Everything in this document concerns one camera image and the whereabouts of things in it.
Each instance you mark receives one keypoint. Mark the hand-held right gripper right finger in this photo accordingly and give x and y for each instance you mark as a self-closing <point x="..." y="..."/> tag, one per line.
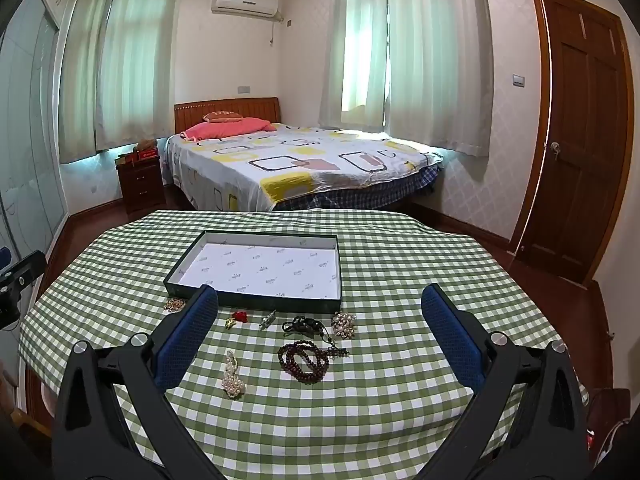
<point x="452" y="340"/>

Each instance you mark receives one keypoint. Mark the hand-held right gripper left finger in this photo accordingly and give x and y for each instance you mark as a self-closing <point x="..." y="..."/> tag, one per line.
<point x="186" y="340"/>

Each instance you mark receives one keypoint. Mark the red knot charm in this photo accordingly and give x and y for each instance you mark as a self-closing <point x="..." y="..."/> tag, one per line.
<point x="240" y="317"/>

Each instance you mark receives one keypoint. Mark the small silver brooch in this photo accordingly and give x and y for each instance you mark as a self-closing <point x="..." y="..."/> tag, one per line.
<point x="267" y="321"/>

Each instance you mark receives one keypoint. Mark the green tray with white lining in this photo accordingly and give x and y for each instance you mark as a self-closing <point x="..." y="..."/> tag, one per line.
<point x="260" y="267"/>

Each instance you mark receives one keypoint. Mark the green checkered tablecloth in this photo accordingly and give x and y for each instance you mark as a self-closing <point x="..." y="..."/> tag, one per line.
<point x="380" y="410"/>

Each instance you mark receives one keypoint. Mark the frosted glass wardrobe door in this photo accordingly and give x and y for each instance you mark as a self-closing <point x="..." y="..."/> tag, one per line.
<point x="30" y="135"/>

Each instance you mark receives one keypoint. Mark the dark wooden nightstand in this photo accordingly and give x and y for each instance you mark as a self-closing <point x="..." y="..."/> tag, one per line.
<point x="140" y="185"/>

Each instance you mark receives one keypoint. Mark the red box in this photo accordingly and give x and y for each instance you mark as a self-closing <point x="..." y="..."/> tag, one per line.
<point x="147" y="153"/>

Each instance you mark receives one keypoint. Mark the wooden bed with printed sheet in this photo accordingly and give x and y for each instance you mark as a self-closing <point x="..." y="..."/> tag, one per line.
<point x="300" y="165"/>

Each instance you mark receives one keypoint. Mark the pink pillow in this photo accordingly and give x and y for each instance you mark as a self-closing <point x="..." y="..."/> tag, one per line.
<point x="225" y="128"/>

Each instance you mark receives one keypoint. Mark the white sheer curtain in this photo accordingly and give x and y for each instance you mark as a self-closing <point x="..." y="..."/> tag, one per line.
<point x="137" y="65"/>
<point x="352" y="45"/>
<point x="80" y="75"/>
<point x="440" y="55"/>

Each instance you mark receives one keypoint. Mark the brown cushion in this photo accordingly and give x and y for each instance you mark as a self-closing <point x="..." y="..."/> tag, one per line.
<point x="225" y="115"/>

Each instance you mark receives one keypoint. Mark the brown wooden door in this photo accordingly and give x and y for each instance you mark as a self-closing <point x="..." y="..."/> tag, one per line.
<point x="575" y="135"/>

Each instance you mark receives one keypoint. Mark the white air conditioner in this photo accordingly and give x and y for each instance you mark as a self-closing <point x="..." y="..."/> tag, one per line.
<point x="246" y="4"/>

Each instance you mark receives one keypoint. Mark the wall light switch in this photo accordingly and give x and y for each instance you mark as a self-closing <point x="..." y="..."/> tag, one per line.
<point x="519" y="79"/>

